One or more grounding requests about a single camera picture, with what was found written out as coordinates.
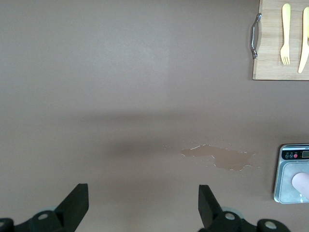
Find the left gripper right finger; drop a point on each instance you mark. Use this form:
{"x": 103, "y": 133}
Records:
{"x": 210, "y": 207}

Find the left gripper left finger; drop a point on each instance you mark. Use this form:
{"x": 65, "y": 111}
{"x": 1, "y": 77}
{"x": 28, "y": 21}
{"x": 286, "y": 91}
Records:
{"x": 72, "y": 207}

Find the pink plastic cup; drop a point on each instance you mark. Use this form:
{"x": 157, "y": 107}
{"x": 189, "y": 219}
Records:
{"x": 301, "y": 183}

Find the liquid spill puddle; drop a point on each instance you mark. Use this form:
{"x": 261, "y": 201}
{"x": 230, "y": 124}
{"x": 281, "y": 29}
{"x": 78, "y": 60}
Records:
{"x": 227, "y": 158}

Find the silver digital kitchen scale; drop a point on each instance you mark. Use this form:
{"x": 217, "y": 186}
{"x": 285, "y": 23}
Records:
{"x": 285, "y": 188}

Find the brown table cover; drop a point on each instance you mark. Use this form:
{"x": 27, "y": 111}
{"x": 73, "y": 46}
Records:
{"x": 96, "y": 72}

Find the wooden cutting board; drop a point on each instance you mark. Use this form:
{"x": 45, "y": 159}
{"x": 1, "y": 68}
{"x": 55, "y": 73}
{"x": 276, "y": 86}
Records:
{"x": 270, "y": 36}

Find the yellow plastic knife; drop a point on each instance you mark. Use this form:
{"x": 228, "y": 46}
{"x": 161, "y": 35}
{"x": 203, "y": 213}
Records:
{"x": 304, "y": 48}

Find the yellow plastic fork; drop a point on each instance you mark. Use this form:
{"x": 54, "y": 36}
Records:
{"x": 285, "y": 29}

